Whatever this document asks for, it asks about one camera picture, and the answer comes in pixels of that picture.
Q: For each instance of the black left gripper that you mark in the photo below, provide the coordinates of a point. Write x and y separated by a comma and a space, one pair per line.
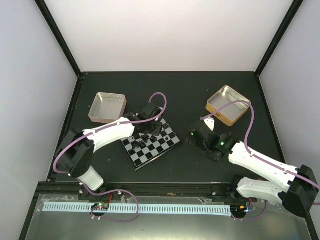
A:
157, 131

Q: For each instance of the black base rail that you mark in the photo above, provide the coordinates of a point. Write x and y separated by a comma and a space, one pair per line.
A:
218, 192

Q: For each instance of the black frame post left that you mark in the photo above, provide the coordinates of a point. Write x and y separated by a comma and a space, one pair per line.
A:
46, 13

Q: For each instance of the black frame post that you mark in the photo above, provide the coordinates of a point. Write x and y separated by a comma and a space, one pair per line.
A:
46, 13
284, 25

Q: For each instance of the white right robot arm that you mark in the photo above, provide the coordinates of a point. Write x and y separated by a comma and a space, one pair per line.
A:
295, 188

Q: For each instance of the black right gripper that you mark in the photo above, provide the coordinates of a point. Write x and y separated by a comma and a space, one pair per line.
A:
190, 139

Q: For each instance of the pink metal tin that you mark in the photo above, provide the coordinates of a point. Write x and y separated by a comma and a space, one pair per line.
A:
107, 107

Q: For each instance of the black frame post right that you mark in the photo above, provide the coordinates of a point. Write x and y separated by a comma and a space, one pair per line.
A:
284, 25

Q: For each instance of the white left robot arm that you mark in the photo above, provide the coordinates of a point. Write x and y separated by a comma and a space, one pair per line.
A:
74, 156

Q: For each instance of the white slotted cable duct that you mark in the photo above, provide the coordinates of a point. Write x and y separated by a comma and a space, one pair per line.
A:
129, 208

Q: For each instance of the black and white chessboard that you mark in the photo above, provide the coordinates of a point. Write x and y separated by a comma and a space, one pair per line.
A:
147, 148

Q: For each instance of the gold metal tin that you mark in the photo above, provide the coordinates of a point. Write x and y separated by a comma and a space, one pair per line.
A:
233, 112

